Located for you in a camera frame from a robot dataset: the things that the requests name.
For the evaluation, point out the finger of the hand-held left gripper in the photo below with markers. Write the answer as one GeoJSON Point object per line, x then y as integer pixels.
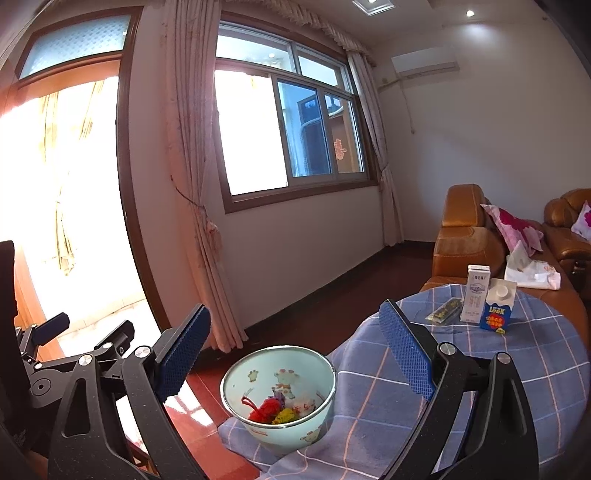
{"type": "Point", "coordinates": [51, 325]}
{"type": "Point", "coordinates": [111, 341]}

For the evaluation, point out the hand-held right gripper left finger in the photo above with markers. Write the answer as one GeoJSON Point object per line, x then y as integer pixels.
{"type": "Point", "coordinates": [182, 353]}

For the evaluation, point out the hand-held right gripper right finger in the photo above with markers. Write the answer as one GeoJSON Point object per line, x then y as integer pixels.
{"type": "Point", "coordinates": [406, 350]}

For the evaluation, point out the red plastic bag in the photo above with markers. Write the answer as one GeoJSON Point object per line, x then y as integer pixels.
{"type": "Point", "coordinates": [265, 410]}

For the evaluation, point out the purple cone wrapper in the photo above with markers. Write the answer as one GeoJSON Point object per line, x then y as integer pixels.
{"type": "Point", "coordinates": [277, 396]}

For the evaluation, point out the translucent bag with red print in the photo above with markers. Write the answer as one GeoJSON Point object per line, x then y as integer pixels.
{"type": "Point", "coordinates": [307, 404]}

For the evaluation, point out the yellow patterned plastic bag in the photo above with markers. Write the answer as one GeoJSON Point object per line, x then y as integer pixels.
{"type": "Point", "coordinates": [286, 417]}

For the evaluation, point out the light blue enamel bowl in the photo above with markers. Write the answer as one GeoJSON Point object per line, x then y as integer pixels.
{"type": "Point", "coordinates": [277, 436]}

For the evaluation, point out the green yellow snack packet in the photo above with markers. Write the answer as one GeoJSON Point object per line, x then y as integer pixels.
{"type": "Point", "coordinates": [444, 311]}

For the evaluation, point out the white milk carton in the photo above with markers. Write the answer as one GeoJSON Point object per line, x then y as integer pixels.
{"type": "Point", "coordinates": [474, 300]}

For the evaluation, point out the blue white drink carton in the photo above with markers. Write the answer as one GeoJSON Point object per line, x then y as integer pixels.
{"type": "Point", "coordinates": [498, 314]}

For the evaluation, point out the brown leather chaise sofa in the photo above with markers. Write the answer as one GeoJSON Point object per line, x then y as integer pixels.
{"type": "Point", "coordinates": [461, 249]}

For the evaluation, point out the pink tied curtain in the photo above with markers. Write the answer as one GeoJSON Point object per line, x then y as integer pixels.
{"type": "Point", "coordinates": [388, 207]}
{"type": "Point", "coordinates": [203, 230]}

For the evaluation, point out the blue plaid tablecloth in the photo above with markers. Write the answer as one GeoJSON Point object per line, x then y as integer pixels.
{"type": "Point", "coordinates": [545, 350]}

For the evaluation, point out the sheer door curtain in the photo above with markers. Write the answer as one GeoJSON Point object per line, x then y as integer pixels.
{"type": "Point", "coordinates": [69, 184]}

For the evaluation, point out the white shopping bag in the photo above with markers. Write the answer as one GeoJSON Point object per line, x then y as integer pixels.
{"type": "Point", "coordinates": [535, 274]}

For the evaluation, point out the pink floral pillow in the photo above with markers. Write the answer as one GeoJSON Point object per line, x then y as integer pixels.
{"type": "Point", "coordinates": [584, 224]}
{"type": "Point", "coordinates": [512, 226]}

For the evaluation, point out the brown leather couch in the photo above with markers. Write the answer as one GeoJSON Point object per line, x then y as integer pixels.
{"type": "Point", "coordinates": [561, 230]}

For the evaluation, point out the red window decal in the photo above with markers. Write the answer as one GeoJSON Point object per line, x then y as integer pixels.
{"type": "Point", "coordinates": [339, 148]}

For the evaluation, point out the sliding glass window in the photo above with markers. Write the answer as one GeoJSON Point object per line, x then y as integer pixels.
{"type": "Point", "coordinates": [258, 138]}

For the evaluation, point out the white air conditioner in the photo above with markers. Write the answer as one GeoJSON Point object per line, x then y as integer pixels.
{"type": "Point", "coordinates": [425, 60]}

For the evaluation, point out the ruffled curtain valance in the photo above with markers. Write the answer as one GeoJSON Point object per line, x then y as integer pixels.
{"type": "Point", "coordinates": [323, 25]}

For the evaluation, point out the square ceiling light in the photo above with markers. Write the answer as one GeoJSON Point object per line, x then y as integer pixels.
{"type": "Point", "coordinates": [371, 5]}

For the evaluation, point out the wooden balcony door frame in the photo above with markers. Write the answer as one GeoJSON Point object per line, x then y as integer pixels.
{"type": "Point", "coordinates": [124, 184]}

